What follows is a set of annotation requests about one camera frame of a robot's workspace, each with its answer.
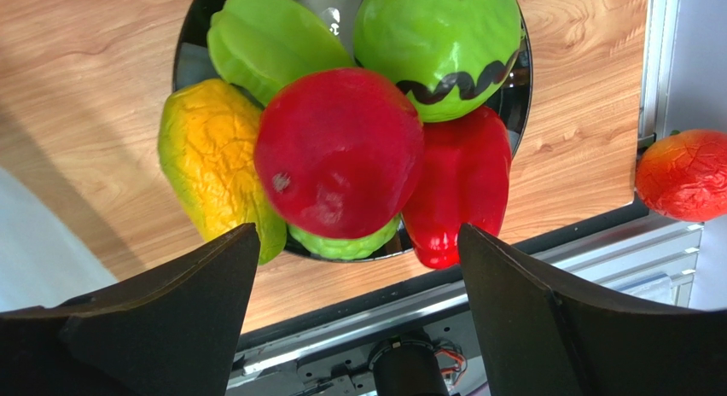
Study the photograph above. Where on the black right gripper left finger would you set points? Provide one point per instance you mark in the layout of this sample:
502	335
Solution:
172	330

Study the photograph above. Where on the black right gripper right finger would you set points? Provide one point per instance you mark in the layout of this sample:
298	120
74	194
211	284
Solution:
544	331

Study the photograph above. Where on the orange red wrinkled fruit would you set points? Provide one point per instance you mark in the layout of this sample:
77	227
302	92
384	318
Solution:
683	176

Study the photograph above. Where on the red apple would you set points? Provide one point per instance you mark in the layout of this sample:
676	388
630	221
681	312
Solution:
339	152

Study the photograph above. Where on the light blue printed plastic bag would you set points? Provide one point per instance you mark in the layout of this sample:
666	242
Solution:
43	263

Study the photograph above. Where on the red bell pepper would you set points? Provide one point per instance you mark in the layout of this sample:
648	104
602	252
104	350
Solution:
465	180

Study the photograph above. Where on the green custard apple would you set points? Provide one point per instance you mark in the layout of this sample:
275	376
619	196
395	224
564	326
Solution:
345	249

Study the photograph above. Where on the yellow green mango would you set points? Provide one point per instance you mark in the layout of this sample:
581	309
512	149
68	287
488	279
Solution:
207	137

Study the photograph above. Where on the green watermelon toy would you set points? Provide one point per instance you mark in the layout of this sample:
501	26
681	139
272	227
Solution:
448	57

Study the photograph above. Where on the light green starfruit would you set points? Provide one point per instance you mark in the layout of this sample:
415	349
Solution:
264	45

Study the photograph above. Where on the black round plate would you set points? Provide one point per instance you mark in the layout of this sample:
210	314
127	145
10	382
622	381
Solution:
346	130

